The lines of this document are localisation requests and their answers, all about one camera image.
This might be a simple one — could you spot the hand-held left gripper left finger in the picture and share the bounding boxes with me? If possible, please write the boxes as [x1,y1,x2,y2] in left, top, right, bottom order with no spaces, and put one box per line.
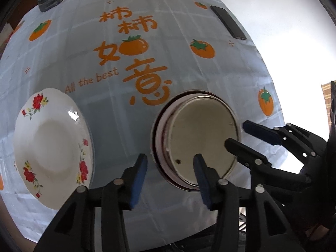
[37,153,148,252]

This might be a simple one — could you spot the white enamel bowl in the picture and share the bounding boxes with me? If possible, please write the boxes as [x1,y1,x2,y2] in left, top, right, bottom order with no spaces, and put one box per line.
[166,96,239,187]

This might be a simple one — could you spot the white plate with red flowers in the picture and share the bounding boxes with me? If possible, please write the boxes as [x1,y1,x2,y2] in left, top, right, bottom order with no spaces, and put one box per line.
[14,88,94,210]

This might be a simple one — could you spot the person's right hand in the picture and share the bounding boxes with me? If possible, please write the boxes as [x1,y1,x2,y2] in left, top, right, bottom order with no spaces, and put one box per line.
[304,223,334,245]

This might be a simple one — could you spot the light blue persimmon print tablecloth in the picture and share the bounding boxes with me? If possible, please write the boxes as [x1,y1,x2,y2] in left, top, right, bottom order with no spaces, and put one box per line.
[0,0,285,247]

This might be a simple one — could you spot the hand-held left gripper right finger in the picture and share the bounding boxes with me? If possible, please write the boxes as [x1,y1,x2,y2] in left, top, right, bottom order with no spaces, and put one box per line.
[193,154,306,252]

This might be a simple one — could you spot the brown striped cloth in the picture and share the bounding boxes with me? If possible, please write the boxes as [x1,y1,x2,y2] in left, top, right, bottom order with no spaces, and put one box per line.
[321,83,332,117]

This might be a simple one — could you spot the black smartphone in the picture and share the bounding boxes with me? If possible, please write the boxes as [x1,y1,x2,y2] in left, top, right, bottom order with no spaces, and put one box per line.
[210,5,248,41]

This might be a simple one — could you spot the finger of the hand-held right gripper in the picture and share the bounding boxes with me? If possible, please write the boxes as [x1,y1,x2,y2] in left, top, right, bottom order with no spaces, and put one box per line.
[243,120,327,160]
[224,138,313,184]

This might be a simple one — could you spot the red plastic bowl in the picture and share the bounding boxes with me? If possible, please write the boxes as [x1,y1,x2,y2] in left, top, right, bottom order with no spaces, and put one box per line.
[151,91,240,193]

